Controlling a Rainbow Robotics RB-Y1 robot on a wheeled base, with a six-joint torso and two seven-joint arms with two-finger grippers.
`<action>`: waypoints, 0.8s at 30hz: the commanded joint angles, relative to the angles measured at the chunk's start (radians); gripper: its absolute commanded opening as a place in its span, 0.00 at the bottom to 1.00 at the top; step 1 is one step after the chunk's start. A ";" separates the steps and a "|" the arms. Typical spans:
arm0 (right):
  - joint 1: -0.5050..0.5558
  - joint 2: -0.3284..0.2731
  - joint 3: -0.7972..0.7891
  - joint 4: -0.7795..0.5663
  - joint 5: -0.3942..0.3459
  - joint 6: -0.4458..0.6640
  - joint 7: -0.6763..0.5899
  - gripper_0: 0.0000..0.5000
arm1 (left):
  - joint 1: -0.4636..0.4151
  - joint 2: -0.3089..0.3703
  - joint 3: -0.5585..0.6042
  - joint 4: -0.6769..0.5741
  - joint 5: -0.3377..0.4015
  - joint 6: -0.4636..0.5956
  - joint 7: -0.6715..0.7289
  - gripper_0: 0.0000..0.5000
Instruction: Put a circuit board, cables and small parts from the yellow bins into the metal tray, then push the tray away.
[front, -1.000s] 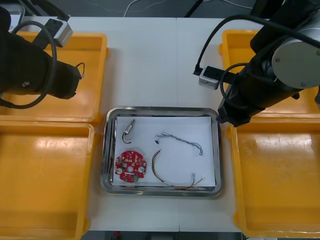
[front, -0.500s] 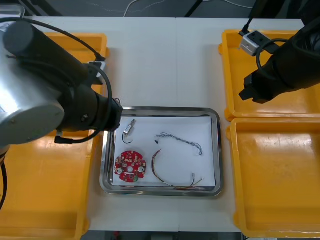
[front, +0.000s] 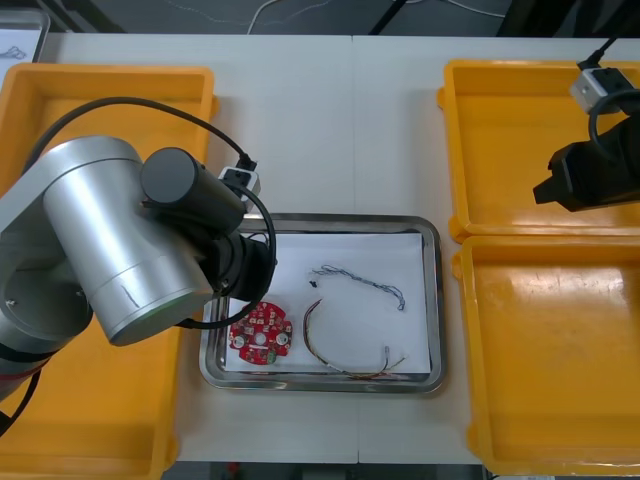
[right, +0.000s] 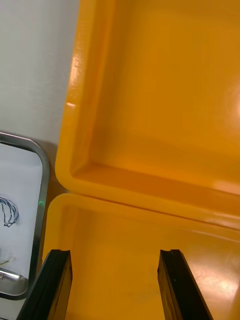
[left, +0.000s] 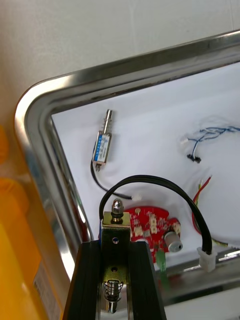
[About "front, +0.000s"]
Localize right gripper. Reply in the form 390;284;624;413
531;137;615;214

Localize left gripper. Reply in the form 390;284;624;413
215;233;277;304

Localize round red circuit board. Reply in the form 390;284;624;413
229;299;294;372

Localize red-yellow twisted wire harness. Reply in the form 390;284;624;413
303;297;409;382

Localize blue-white twisted wire harness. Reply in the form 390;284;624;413
305;263;408;313

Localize yellow-orange plastic bin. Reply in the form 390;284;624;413
0;232;180;480
436;58;640;245
452;234;640;477
0;62;220;240

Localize white sheet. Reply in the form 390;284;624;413
0;28;44;69
224;230;434;376

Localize steel tray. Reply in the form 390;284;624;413
198;213;448;395
0;9;52;67

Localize black stand leg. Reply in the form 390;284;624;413
368;0;407;36

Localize white cable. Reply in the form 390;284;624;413
248;0;351;35

